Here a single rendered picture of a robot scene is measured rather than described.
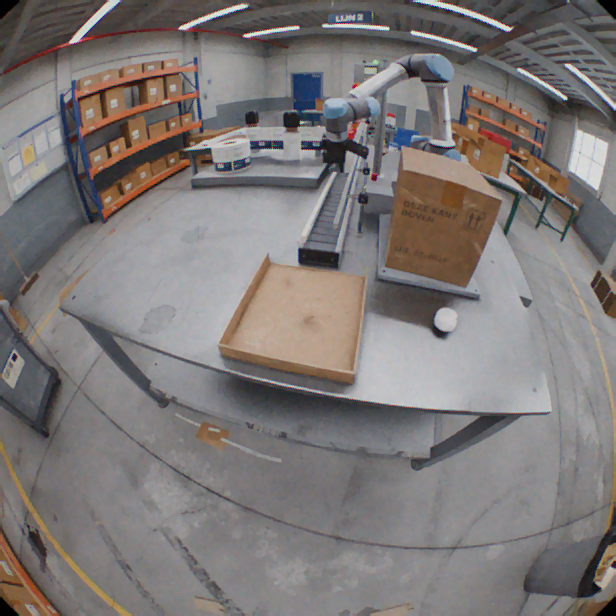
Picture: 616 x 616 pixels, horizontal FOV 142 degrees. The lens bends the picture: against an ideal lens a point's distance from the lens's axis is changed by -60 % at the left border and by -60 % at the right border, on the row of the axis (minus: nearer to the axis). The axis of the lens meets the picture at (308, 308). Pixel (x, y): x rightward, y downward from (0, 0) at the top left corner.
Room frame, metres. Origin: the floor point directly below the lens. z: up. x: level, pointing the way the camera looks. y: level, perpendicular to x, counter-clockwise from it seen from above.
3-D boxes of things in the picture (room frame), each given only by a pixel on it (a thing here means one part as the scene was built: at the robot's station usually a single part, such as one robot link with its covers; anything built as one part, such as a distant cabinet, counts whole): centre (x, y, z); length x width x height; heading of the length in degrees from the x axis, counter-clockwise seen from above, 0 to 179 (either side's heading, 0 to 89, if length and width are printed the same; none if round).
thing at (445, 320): (0.35, -0.32, 0.85); 0.08 x 0.07 x 0.04; 101
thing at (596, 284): (1.28, -4.43, 0.16); 0.65 x 0.54 x 0.32; 165
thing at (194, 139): (5.36, 2.03, 0.32); 1.20 x 0.83 x 0.64; 69
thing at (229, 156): (1.37, 0.40, 0.95); 0.20 x 0.20 x 0.14
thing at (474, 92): (6.92, -5.73, 1.26); 2.78 x 0.61 x 2.51; 71
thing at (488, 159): (2.40, -1.84, 0.97); 0.51 x 0.39 x 0.37; 76
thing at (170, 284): (1.26, -0.09, 0.82); 2.10 x 1.50 x 0.02; 167
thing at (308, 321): (0.39, 0.01, 0.85); 0.30 x 0.26 x 0.04; 167
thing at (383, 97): (1.37, -0.36, 1.16); 0.04 x 0.04 x 0.67; 77
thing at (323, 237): (1.36, -0.21, 0.86); 1.65 x 0.08 x 0.04; 167
